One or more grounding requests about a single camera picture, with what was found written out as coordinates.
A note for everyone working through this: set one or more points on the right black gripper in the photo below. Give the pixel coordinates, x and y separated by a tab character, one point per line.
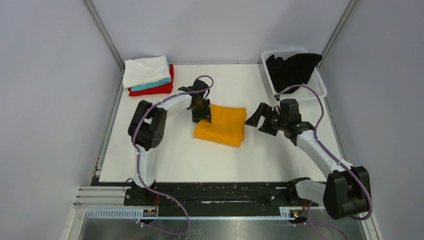
268	120

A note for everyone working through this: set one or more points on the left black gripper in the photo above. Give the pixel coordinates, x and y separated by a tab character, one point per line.
205	114

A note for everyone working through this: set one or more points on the yellow t shirt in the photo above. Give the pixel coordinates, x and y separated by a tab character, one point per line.
226	127

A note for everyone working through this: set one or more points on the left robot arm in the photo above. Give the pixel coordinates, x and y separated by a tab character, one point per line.
147	130

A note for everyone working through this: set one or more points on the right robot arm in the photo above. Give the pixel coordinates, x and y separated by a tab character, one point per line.
347	190

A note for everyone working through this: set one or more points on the red folded t shirt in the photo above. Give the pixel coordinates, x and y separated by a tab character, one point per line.
162	89

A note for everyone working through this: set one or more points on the teal folded t shirt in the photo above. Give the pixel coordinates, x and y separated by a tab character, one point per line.
160	83

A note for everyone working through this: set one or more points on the black t shirt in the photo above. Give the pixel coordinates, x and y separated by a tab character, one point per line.
293	71

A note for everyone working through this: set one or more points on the white plastic basket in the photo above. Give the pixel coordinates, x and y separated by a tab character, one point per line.
301	95

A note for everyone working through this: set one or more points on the white folded t shirt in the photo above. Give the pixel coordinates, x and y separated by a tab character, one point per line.
145	70

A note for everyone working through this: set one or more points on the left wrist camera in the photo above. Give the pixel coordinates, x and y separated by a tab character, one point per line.
198	87

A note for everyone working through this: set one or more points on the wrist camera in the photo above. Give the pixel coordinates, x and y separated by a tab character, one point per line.
289	108
198	87

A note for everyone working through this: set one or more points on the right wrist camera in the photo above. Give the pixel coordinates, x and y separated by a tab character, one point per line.
289	108

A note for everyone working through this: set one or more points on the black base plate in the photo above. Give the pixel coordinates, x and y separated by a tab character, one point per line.
237	199

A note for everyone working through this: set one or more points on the white slotted cable duct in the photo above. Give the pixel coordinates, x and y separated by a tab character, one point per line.
218	217

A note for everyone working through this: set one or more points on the right aluminium frame post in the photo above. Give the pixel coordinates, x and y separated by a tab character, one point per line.
336	32

